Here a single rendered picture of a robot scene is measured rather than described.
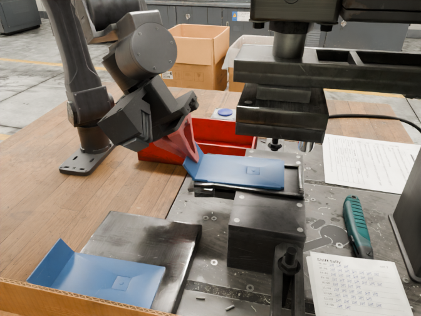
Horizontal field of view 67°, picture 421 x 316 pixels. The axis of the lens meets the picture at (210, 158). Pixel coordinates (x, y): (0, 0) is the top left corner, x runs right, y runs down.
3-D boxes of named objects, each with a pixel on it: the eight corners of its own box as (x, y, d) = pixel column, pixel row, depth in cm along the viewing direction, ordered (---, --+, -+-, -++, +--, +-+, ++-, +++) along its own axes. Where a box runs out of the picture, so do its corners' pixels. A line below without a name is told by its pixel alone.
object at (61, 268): (64, 252, 46) (58, 237, 45) (165, 269, 44) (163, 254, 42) (32, 294, 41) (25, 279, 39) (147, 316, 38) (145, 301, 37)
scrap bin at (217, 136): (156, 135, 81) (155, 113, 77) (257, 145, 76) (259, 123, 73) (138, 160, 71) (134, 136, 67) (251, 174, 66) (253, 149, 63)
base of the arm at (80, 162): (124, 103, 78) (98, 100, 79) (79, 143, 61) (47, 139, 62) (129, 131, 82) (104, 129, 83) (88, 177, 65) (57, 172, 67)
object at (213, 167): (193, 155, 56) (193, 140, 54) (284, 162, 53) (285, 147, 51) (183, 179, 50) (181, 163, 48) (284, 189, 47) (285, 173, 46)
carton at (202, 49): (180, 81, 342) (176, 22, 310) (229, 86, 329) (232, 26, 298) (156, 101, 294) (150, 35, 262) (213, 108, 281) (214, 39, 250)
